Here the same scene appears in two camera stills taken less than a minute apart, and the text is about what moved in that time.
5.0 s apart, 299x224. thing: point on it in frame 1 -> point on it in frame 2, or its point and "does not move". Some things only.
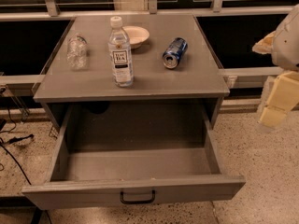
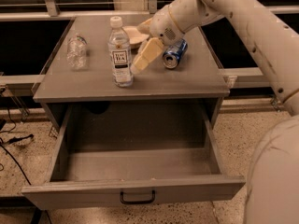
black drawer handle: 139,202 does not move
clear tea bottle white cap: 121,55 does not move
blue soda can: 175,50 does not move
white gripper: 288,46 -> 163,24
